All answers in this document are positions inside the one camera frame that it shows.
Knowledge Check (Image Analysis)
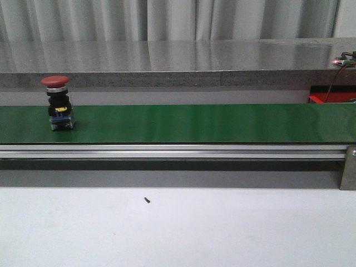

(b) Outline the grey pleated curtain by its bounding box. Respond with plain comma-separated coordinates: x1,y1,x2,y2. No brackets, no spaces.
1,1,340,42

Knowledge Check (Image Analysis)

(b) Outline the aluminium conveyor side rail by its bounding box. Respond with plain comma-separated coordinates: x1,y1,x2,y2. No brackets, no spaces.
1,144,355,160

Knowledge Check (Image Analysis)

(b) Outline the red mushroom push button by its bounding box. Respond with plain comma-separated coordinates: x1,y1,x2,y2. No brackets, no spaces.
41,76,75,131

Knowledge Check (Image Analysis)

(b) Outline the green circuit board red LED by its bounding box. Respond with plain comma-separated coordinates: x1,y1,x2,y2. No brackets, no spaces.
332,51,356,67

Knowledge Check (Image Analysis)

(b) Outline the steel conveyor support bracket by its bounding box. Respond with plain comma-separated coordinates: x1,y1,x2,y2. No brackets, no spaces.
339,145,356,190

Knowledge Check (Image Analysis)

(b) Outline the red bin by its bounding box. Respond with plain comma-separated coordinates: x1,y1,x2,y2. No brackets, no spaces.
309,86,355,103

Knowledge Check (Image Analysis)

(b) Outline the green conveyor belt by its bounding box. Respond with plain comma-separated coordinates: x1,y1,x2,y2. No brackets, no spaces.
1,103,355,144

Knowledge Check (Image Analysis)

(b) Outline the thin brown wire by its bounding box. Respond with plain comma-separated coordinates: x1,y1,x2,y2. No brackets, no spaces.
324,64,347,103

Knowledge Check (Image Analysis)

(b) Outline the grey stone counter slab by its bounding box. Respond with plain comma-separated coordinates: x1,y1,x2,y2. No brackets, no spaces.
1,38,355,88

